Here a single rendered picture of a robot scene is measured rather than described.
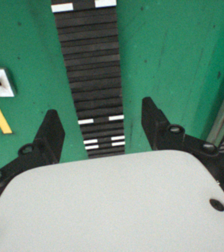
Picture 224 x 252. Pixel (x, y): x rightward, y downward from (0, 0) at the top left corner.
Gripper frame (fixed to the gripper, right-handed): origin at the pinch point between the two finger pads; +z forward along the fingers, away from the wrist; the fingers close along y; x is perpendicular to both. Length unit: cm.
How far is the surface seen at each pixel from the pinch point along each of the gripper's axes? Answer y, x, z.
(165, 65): 7.9, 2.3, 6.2
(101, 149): -0.8, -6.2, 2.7
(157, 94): 7.3, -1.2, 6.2
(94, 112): -0.8, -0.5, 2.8
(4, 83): -9.8, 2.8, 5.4
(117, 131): 1.6, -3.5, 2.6
